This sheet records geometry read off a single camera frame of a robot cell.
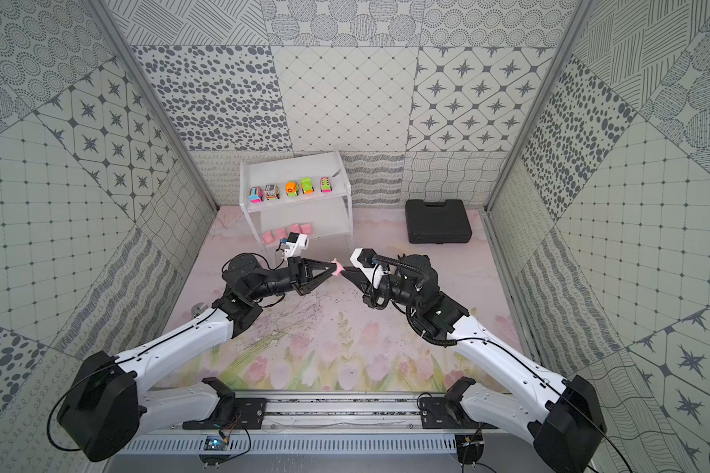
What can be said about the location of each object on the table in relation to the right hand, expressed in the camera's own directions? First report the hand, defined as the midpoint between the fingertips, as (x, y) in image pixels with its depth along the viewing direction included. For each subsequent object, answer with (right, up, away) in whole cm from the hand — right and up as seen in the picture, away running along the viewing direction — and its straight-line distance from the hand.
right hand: (345, 272), depth 69 cm
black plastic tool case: (+33, +13, +44) cm, 56 cm away
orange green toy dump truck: (-11, +22, +8) cm, 26 cm away
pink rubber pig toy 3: (-17, +11, +22) cm, 30 cm away
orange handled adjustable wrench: (-49, -15, +23) cm, 57 cm away
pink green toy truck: (-6, +22, +8) cm, 24 cm away
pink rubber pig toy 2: (-22, +9, +21) cm, 31 cm away
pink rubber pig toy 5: (-1, +1, -2) cm, 3 cm away
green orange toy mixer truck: (-15, +21, +7) cm, 27 cm away
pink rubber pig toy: (-25, +8, +19) cm, 33 cm away
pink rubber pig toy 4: (-14, +11, +21) cm, 28 cm away
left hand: (-1, -1, -7) cm, 7 cm away
